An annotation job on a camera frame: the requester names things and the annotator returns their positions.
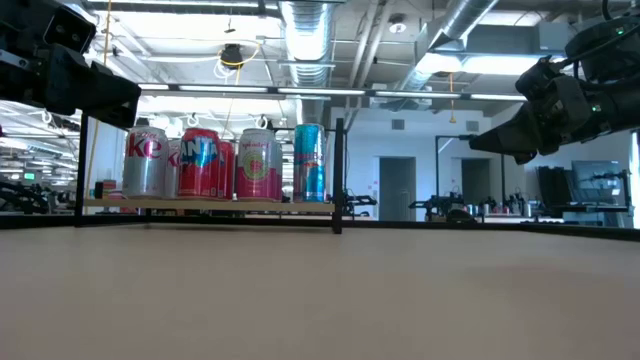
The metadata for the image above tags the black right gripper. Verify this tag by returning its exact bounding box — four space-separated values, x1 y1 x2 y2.
468 74 606 166

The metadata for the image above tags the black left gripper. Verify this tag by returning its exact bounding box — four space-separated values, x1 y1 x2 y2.
0 0 143 129

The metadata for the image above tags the silver Diet Coke can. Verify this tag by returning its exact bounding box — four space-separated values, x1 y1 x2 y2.
164 138 182 200
122 125 170 199

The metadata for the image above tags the red Fanta strawberry can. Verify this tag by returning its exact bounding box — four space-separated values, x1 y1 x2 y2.
218 140 237 200
177 127 222 200

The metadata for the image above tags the pink Spindrift can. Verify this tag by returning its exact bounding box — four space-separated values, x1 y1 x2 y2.
236 127 281 202

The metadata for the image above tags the blue Red Bull can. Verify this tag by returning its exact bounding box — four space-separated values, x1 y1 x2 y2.
292 123 328 204

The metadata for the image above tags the wooden shelf board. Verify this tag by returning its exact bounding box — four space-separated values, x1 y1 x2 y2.
83 198 335 213

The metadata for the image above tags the colourful boxes stack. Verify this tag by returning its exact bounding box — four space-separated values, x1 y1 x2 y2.
94 178 126 214

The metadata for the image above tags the grey computer monitor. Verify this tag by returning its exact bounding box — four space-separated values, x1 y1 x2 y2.
571 159 624 204

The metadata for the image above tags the dark background desk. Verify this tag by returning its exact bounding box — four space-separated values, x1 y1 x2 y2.
549 203 629 227

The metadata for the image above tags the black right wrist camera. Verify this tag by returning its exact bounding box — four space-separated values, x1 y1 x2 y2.
514 55 564 104

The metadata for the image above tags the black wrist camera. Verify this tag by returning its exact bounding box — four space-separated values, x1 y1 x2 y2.
42 3 98 55
514 55 564 104

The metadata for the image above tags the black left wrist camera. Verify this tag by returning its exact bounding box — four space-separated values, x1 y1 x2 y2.
42 3 98 55

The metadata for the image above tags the black ceiling dome camera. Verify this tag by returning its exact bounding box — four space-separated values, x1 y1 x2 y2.
219 43 245 70

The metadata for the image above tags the black table frame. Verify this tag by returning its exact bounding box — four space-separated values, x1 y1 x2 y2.
0 212 640 242

